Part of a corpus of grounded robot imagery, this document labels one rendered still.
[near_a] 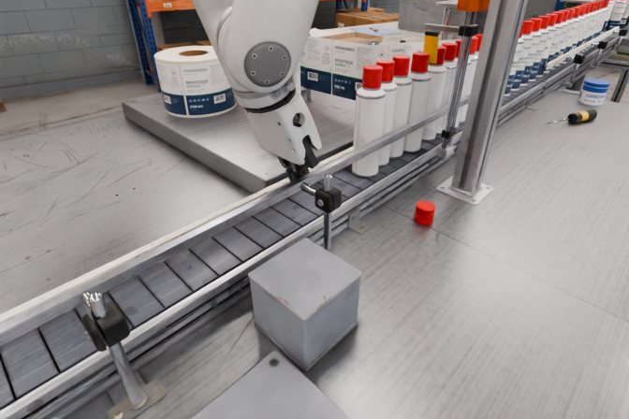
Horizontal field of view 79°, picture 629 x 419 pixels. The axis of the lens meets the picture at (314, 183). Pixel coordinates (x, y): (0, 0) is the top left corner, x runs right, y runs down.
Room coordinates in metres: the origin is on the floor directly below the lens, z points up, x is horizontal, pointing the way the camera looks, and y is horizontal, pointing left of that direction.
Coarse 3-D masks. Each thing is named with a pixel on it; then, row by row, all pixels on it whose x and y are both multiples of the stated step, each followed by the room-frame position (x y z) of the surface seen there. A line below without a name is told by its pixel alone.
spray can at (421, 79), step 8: (416, 56) 0.76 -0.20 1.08; (424, 56) 0.76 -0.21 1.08; (416, 64) 0.76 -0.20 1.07; (424, 64) 0.76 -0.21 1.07; (416, 72) 0.76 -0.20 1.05; (424, 72) 0.76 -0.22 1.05; (416, 80) 0.75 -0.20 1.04; (424, 80) 0.75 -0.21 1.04; (416, 88) 0.75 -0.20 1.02; (424, 88) 0.75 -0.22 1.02; (416, 96) 0.75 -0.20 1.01; (424, 96) 0.75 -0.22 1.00; (416, 104) 0.75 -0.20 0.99; (424, 104) 0.75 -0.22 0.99; (408, 112) 0.75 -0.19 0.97; (416, 112) 0.75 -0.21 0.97; (424, 112) 0.75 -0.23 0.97; (408, 120) 0.75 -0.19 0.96; (416, 120) 0.75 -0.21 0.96; (408, 136) 0.75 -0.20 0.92; (416, 136) 0.75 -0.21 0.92; (408, 144) 0.75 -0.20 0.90; (416, 144) 0.75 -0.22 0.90; (408, 152) 0.75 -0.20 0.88
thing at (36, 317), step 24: (432, 120) 0.76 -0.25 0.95; (384, 144) 0.63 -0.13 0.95; (336, 168) 0.54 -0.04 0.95; (288, 192) 0.47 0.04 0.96; (240, 216) 0.41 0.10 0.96; (192, 240) 0.36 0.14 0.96; (144, 264) 0.31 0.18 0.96; (96, 288) 0.28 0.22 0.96; (24, 312) 0.24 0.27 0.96; (48, 312) 0.25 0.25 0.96; (0, 336) 0.22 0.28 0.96
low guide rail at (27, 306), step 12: (336, 156) 0.66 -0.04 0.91; (312, 168) 0.61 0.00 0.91; (288, 180) 0.57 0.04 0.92; (264, 192) 0.53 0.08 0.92; (240, 204) 0.50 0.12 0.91; (216, 216) 0.46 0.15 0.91; (192, 228) 0.44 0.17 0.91; (156, 240) 0.41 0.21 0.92; (168, 240) 0.41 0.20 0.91; (132, 252) 0.38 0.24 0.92; (144, 252) 0.39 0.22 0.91; (108, 264) 0.36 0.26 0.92; (120, 264) 0.36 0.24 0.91; (84, 276) 0.34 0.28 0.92; (96, 276) 0.34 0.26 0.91; (60, 288) 0.32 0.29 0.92; (72, 288) 0.32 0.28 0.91; (36, 300) 0.30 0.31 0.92; (48, 300) 0.30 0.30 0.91; (12, 312) 0.29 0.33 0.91; (0, 324) 0.27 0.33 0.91
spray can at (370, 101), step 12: (372, 72) 0.65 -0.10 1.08; (372, 84) 0.65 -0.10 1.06; (360, 96) 0.65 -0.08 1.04; (372, 96) 0.64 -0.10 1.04; (384, 96) 0.65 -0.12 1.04; (360, 108) 0.65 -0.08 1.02; (372, 108) 0.64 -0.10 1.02; (360, 120) 0.64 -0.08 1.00; (372, 120) 0.64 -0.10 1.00; (360, 132) 0.64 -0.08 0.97; (372, 132) 0.64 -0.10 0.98; (360, 144) 0.64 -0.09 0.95; (372, 156) 0.64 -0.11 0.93; (360, 168) 0.64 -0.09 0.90; (372, 168) 0.64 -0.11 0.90
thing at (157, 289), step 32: (512, 96) 1.14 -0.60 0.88; (352, 192) 0.59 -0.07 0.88; (256, 224) 0.49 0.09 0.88; (288, 224) 0.49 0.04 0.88; (192, 256) 0.41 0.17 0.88; (224, 256) 0.41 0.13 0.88; (128, 288) 0.35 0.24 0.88; (160, 288) 0.35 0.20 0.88; (192, 288) 0.35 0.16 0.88; (64, 320) 0.30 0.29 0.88; (128, 320) 0.31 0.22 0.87; (0, 352) 0.26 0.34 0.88; (32, 352) 0.26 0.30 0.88; (64, 352) 0.26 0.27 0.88; (96, 352) 0.27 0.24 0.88; (0, 384) 0.23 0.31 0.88; (32, 384) 0.23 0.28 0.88
